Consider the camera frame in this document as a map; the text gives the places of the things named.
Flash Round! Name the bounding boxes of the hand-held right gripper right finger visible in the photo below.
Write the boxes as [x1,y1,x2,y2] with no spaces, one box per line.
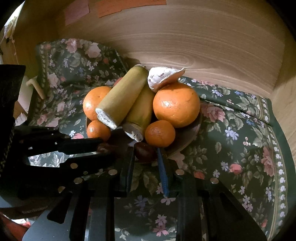
[157,148,270,241]

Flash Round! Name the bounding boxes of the pink sticky note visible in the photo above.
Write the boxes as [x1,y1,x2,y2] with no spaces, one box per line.
[64,0,90,25]

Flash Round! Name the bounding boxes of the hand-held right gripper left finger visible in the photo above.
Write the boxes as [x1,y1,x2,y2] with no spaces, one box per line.
[23,148,137,241]

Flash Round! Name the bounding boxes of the peeled orange piece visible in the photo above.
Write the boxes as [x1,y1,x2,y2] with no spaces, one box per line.
[147,66,187,93]

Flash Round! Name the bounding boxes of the red tomato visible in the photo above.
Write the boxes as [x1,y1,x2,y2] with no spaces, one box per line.
[134,141,158,162]

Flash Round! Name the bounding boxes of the cream mug with handle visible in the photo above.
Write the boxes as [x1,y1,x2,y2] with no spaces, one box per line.
[17,77,44,112]

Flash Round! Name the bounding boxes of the small mandarin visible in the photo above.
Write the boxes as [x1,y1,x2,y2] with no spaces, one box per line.
[86,120,112,142]
[144,120,176,148]

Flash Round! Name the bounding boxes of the cut banana half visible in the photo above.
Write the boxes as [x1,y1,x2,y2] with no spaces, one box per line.
[122,84,154,142]
[95,65,149,130]

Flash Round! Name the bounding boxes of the green floral tablecloth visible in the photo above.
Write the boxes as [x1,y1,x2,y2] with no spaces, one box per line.
[23,38,290,241]

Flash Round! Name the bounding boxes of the orange sticky note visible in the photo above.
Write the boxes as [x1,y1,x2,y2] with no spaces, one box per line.
[96,0,167,18]

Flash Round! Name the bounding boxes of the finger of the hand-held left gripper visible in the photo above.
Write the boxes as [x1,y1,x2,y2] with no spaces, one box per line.
[16,126,105,158]
[26,150,121,186]

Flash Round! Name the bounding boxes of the large orange with sticker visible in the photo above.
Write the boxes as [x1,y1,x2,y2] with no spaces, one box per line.
[152,82,201,128]

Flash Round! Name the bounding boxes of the dark brown round plate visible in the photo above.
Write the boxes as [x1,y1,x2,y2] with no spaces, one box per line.
[85,111,203,164]

